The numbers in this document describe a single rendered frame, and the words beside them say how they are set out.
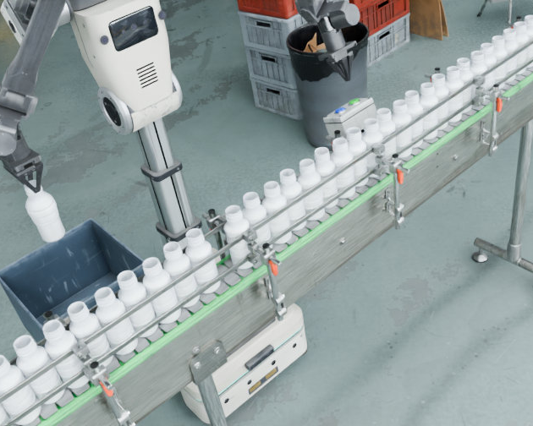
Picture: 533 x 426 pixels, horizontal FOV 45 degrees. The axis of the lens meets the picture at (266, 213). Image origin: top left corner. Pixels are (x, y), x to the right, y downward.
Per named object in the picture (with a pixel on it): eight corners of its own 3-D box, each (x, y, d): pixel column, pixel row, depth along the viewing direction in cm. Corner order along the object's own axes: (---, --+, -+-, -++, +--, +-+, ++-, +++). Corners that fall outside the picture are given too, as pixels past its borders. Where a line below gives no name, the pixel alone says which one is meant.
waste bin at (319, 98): (337, 165, 363) (327, 60, 324) (283, 140, 392) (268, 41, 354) (390, 130, 384) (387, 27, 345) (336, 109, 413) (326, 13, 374)
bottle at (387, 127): (370, 161, 185) (367, 111, 175) (387, 154, 187) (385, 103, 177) (383, 170, 181) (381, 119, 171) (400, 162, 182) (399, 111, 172)
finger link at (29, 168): (29, 202, 152) (13, 169, 147) (16, 192, 157) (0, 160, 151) (54, 188, 156) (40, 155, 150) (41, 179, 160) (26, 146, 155)
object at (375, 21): (357, 44, 433) (354, 12, 420) (312, 33, 459) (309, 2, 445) (411, 12, 463) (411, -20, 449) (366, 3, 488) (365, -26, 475)
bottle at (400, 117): (393, 146, 189) (392, 96, 179) (414, 149, 187) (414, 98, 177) (387, 157, 185) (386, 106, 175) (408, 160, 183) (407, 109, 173)
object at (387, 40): (359, 74, 446) (357, 45, 433) (315, 62, 472) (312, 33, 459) (411, 40, 476) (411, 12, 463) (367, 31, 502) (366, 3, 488)
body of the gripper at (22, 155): (18, 174, 147) (5, 146, 143) (-1, 161, 154) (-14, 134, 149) (43, 161, 150) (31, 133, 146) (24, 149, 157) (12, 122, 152)
